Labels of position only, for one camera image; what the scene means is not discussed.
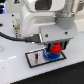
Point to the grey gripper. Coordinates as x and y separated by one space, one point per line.
53 33

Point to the red gear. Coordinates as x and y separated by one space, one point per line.
56 48

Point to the blue gear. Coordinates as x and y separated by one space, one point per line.
51 56

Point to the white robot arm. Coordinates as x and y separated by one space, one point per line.
49 21

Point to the left metal peg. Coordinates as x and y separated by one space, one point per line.
36 56

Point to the beige electrical connector block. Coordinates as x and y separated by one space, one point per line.
16 22

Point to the black-framed peg base plate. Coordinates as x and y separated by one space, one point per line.
32 62

